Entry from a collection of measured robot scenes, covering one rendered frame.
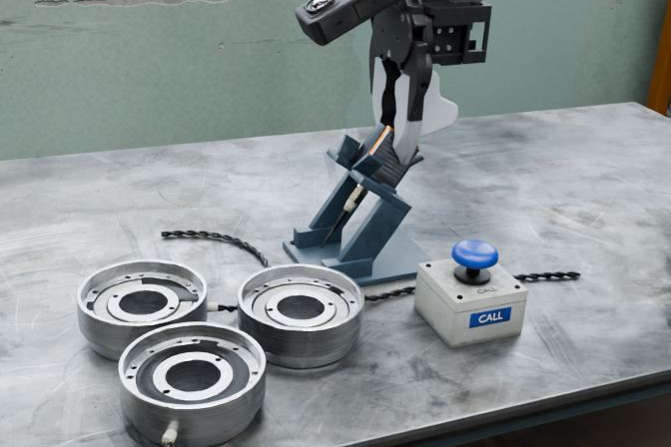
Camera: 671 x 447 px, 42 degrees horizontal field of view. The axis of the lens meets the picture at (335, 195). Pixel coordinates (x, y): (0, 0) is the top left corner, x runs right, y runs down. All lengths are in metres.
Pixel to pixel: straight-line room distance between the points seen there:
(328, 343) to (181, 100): 1.71
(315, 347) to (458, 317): 0.13
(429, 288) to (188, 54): 1.64
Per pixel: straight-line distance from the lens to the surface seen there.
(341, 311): 0.73
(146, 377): 0.66
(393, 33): 0.79
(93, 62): 2.29
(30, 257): 0.89
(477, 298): 0.74
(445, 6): 0.78
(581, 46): 2.88
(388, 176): 0.83
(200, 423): 0.62
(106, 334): 0.71
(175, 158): 1.10
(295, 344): 0.69
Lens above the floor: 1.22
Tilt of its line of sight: 25 degrees down
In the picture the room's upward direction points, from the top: 3 degrees clockwise
